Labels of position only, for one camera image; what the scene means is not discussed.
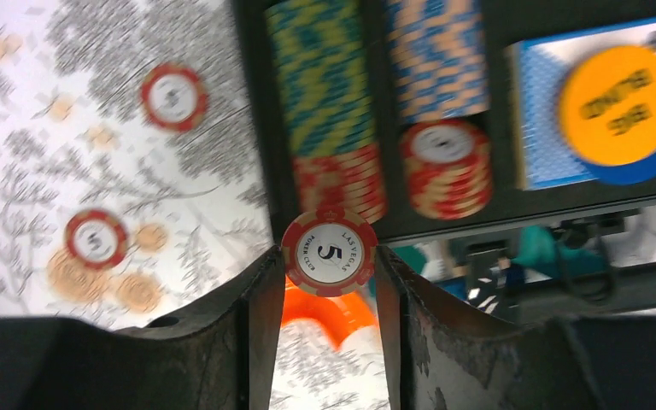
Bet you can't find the blue card deck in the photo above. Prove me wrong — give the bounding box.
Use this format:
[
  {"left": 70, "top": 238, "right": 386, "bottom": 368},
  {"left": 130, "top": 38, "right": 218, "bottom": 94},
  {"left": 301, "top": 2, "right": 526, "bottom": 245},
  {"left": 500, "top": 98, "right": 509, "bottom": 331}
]
[{"left": 508, "top": 17, "right": 656, "bottom": 190}]

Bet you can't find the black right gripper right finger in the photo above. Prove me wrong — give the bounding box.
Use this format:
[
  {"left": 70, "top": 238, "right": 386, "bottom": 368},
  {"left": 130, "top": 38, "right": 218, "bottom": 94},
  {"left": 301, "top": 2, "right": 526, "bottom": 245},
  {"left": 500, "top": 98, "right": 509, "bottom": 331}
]
[{"left": 374, "top": 247, "right": 656, "bottom": 409}]

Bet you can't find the teal toy block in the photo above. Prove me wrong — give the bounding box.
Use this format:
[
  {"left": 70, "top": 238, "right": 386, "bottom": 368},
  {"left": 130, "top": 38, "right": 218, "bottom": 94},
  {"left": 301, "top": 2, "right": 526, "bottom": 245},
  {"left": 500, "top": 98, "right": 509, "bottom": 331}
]
[{"left": 392, "top": 226, "right": 605, "bottom": 283}]

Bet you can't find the yellow big blind button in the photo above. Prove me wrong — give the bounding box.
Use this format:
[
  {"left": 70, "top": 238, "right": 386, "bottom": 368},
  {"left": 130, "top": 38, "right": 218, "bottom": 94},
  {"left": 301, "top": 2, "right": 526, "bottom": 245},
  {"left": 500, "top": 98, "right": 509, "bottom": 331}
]
[{"left": 557, "top": 45, "right": 656, "bottom": 167}]

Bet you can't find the purple blue chip row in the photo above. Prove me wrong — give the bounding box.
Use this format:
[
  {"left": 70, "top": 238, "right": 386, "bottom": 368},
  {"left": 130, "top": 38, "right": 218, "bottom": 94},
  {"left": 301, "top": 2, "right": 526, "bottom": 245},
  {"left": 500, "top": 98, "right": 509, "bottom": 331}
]
[{"left": 382, "top": 0, "right": 489, "bottom": 124}]

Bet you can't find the red yellow chip row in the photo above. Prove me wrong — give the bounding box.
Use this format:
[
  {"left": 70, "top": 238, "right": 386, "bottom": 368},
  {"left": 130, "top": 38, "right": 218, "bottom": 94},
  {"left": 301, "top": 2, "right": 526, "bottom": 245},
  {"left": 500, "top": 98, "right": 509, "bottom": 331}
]
[{"left": 293, "top": 120, "right": 493, "bottom": 223}]

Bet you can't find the orange curved toy block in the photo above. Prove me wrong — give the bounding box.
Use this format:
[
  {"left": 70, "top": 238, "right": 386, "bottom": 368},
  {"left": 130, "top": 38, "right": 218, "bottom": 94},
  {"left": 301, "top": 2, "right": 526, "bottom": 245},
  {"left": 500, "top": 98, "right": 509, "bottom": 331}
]
[{"left": 280, "top": 278, "right": 378, "bottom": 349}]

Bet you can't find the blue small blind button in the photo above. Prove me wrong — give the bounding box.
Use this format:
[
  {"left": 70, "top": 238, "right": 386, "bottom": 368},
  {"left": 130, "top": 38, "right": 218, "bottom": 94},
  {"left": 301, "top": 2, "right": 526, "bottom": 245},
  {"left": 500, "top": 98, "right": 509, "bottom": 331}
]
[{"left": 579, "top": 152, "right": 656, "bottom": 185}]

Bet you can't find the black poker set case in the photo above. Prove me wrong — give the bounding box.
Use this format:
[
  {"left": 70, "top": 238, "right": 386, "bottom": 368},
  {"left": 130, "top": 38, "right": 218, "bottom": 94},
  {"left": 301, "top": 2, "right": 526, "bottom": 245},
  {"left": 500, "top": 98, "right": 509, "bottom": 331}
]
[{"left": 231, "top": 0, "right": 656, "bottom": 318}]

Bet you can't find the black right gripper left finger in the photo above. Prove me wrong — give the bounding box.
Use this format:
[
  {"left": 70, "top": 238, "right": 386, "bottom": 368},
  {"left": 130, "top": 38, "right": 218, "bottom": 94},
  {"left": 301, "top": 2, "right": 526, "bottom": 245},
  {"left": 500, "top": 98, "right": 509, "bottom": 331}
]
[{"left": 0, "top": 248, "right": 284, "bottom": 409}]

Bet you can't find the floral table mat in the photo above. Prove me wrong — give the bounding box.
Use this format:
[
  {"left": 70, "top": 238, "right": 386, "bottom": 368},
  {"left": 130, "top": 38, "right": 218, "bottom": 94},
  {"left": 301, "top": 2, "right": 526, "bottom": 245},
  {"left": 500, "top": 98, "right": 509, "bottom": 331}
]
[{"left": 0, "top": 1, "right": 390, "bottom": 409}]

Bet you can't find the green chip row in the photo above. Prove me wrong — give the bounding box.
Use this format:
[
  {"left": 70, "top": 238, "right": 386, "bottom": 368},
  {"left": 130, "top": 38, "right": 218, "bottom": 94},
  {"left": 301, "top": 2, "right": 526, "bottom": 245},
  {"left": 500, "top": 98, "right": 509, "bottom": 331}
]
[{"left": 264, "top": 1, "right": 376, "bottom": 158}]

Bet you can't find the red poker chip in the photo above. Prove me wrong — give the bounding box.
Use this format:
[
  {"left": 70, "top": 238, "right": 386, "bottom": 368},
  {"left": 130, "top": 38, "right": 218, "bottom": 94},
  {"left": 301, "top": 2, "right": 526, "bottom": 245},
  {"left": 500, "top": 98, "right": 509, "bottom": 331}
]
[
  {"left": 280, "top": 206, "right": 378, "bottom": 297},
  {"left": 140, "top": 61, "right": 209, "bottom": 132},
  {"left": 64, "top": 208, "right": 129, "bottom": 270}
]

